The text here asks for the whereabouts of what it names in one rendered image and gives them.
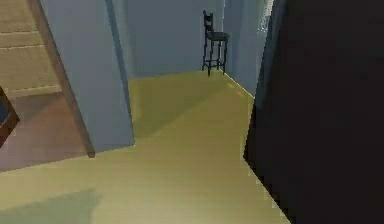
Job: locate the black bar stool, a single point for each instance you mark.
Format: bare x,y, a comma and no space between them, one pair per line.
218,36

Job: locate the large black cabinet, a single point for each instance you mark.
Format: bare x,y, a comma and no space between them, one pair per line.
320,110

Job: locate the dark brown wooden furniture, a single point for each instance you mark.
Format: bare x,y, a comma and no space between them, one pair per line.
4,118

